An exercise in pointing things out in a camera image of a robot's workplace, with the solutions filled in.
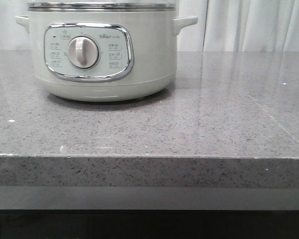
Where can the glass pot lid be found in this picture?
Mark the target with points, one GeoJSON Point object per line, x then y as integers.
{"type": "Point", "coordinates": [89, 4]}

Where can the pale green electric cooking pot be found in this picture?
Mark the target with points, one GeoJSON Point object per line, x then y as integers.
{"type": "Point", "coordinates": [104, 55]}

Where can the white curtain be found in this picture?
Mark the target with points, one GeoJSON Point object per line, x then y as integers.
{"type": "Point", "coordinates": [223, 25]}

